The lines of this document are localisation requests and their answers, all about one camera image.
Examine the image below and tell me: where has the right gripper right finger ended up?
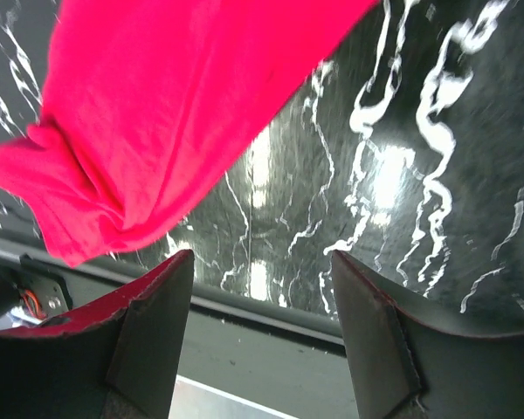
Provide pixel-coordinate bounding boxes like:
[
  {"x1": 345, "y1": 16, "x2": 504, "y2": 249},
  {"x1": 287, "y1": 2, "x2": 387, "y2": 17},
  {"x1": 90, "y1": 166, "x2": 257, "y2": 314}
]
[{"x1": 331, "y1": 251, "x2": 524, "y2": 418}]

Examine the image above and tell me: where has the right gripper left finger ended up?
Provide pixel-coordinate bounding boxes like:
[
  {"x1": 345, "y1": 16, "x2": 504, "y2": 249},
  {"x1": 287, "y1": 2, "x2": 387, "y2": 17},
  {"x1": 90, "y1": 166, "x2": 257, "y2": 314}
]
[{"x1": 0, "y1": 251, "x2": 194, "y2": 418}]

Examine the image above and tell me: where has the red polo shirt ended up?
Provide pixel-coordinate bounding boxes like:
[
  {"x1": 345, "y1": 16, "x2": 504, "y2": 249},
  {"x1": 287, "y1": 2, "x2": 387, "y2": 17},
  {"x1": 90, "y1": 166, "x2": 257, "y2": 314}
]
[{"x1": 0, "y1": 1, "x2": 372, "y2": 266}]

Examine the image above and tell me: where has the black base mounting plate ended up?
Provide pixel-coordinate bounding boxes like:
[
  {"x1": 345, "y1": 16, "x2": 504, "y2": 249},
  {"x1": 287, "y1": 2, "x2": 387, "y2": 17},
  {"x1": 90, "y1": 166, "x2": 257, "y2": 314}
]
[{"x1": 0, "y1": 231, "x2": 357, "y2": 418}]

